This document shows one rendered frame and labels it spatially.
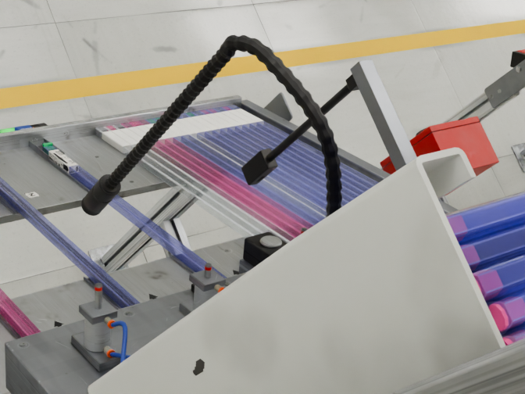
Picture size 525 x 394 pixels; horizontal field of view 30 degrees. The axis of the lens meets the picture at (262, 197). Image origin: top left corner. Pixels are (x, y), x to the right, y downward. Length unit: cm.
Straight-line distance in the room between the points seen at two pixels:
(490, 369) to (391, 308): 7
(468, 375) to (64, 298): 78
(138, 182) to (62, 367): 52
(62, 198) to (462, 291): 97
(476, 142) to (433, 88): 122
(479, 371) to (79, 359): 58
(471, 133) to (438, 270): 148
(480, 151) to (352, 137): 96
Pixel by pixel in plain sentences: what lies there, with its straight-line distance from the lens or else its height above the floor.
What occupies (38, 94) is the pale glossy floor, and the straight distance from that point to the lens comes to 234.
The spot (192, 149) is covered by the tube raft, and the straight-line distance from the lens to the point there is 140.
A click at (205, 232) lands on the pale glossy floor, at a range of 235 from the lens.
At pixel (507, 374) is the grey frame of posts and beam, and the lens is 29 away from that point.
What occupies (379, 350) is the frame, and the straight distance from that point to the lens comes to 36.
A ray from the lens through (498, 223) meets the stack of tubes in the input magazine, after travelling 44.
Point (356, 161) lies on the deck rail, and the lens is 141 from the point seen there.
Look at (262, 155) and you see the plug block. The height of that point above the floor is 117.
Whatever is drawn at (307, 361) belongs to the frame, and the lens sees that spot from 40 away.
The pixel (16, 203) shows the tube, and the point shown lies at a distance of 122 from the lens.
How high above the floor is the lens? 194
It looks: 52 degrees down
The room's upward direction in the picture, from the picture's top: 50 degrees clockwise
